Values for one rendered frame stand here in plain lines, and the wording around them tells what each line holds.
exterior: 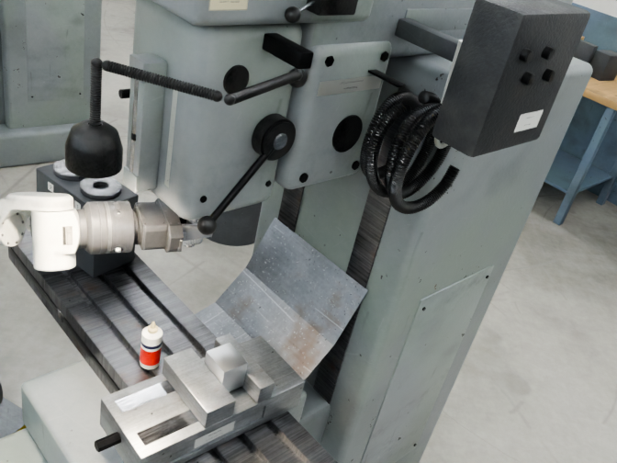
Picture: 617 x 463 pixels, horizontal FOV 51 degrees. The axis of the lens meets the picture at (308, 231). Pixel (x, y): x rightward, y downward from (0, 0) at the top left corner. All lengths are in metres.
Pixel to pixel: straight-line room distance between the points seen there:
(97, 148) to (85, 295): 0.73
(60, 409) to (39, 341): 1.37
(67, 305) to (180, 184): 0.58
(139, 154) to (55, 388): 0.60
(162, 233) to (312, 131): 0.31
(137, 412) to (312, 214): 0.59
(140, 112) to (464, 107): 0.47
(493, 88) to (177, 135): 0.45
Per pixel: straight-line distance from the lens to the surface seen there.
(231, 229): 3.28
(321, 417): 1.63
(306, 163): 1.09
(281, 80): 0.87
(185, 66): 0.93
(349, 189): 1.37
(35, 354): 2.70
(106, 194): 1.50
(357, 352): 1.49
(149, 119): 0.99
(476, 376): 3.01
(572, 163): 5.07
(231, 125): 0.97
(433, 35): 1.09
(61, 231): 1.10
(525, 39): 0.94
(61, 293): 1.53
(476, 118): 0.95
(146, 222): 1.11
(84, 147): 0.86
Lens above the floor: 1.87
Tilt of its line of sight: 31 degrees down
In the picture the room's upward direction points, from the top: 13 degrees clockwise
